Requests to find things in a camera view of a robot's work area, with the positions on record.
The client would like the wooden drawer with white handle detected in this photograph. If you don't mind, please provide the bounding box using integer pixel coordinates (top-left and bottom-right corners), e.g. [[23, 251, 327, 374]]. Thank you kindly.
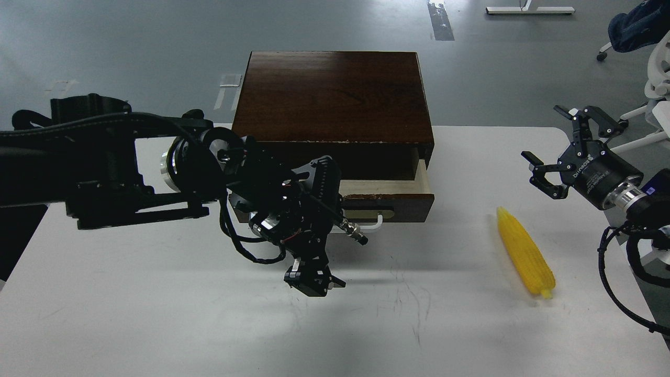
[[229, 160, 436, 234]]

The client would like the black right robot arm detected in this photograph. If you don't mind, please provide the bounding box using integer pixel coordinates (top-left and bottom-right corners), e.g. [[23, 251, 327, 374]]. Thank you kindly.
[[522, 105, 668, 238]]

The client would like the white desk base bar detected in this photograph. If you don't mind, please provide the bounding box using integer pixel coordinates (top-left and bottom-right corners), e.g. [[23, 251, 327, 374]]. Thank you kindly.
[[485, 1, 576, 15]]

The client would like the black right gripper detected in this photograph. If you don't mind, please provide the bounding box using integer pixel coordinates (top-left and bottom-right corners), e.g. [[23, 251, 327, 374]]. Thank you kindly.
[[521, 105, 645, 211]]

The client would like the yellow corn cob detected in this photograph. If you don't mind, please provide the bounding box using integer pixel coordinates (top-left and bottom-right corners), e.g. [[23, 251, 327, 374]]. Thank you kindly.
[[496, 207, 556, 299]]

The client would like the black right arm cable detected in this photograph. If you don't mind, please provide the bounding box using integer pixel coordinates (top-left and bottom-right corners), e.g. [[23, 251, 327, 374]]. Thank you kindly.
[[598, 225, 670, 337]]

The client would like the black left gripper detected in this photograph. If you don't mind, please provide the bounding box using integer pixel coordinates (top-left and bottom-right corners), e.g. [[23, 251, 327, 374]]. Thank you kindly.
[[248, 157, 347, 297]]

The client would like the blue cloth on chair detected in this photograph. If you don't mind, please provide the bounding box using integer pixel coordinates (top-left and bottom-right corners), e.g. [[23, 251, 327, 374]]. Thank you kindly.
[[608, 1, 669, 53]]

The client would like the dark wooden drawer cabinet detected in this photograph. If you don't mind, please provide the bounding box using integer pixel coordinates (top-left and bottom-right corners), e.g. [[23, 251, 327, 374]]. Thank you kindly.
[[232, 51, 435, 181]]

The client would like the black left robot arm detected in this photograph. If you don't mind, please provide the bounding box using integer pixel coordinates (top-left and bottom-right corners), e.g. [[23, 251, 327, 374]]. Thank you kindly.
[[2, 94, 367, 297]]

